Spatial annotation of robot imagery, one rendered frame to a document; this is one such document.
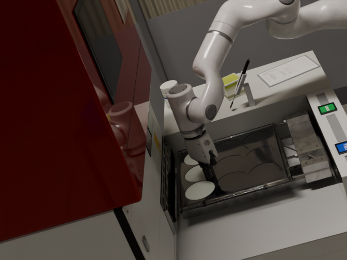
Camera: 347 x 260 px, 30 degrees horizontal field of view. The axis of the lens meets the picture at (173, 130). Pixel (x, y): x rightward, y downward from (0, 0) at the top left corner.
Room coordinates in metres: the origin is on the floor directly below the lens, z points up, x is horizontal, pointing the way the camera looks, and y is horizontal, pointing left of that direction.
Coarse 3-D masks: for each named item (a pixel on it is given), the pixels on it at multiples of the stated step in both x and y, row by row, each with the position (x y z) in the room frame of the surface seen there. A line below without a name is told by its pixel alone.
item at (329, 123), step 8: (328, 88) 2.01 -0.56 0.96; (312, 96) 2.00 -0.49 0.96; (320, 96) 1.98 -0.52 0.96; (328, 96) 1.96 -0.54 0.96; (336, 96) 1.94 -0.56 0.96; (312, 104) 1.95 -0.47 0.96; (320, 104) 1.93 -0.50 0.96; (336, 104) 1.89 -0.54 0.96; (336, 112) 1.83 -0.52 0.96; (344, 112) 1.81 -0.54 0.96; (320, 120) 1.82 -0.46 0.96; (328, 120) 1.81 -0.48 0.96; (336, 120) 1.79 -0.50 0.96; (344, 120) 1.77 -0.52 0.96; (328, 128) 1.76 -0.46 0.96; (336, 128) 1.75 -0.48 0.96; (344, 128) 1.72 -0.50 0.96; (328, 136) 1.71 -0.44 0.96; (336, 136) 1.70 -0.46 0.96; (344, 136) 1.69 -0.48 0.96; (328, 144) 1.67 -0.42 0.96; (336, 152) 1.61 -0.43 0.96; (336, 160) 1.57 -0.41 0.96; (344, 160) 1.56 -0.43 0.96; (344, 168) 1.52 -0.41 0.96; (344, 176) 1.49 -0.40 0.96; (344, 184) 1.49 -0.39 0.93
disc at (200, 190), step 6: (192, 186) 1.83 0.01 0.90; (198, 186) 1.81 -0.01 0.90; (204, 186) 1.80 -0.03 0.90; (210, 186) 1.79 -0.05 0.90; (186, 192) 1.80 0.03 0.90; (192, 192) 1.79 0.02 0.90; (198, 192) 1.78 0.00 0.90; (204, 192) 1.76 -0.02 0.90; (210, 192) 1.75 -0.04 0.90; (192, 198) 1.76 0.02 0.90; (198, 198) 1.75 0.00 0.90
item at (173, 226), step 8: (168, 144) 2.09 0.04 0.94; (168, 152) 2.03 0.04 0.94; (168, 160) 1.98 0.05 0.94; (168, 168) 1.93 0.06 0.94; (176, 168) 2.06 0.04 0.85; (168, 176) 1.88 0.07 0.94; (176, 176) 2.00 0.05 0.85; (168, 184) 1.83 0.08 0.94; (176, 184) 1.94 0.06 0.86; (168, 192) 1.79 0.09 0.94; (176, 192) 1.90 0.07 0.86; (168, 200) 1.74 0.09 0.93; (176, 200) 1.85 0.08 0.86; (168, 208) 1.70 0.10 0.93; (176, 208) 1.80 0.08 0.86; (168, 216) 1.68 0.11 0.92; (176, 216) 1.76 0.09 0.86; (176, 224) 1.71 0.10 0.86; (176, 232) 1.68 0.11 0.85
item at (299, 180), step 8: (304, 176) 1.72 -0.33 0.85; (280, 184) 1.73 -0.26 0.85; (288, 184) 1.72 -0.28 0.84; (296, 184) 1.72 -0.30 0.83; (304, 184) 1.71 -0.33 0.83; (256, 192) 1.74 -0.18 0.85; (264, 192) 1.73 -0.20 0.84; (272, 192) 1.73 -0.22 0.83; (280, 192) 1.73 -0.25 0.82; (224, 200) 1.76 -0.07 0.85; (232, 200) 1.75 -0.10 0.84; (240, 200) 1.75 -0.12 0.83; (248, 200) 1.74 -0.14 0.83; (192, 208) 1.78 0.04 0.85; (200, 208) 1.77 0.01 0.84; (208, 208) 1.77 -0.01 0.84; (216, 208) 1.76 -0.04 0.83; (184, 216) 1.78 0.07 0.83; (192, 216) 1.78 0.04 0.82
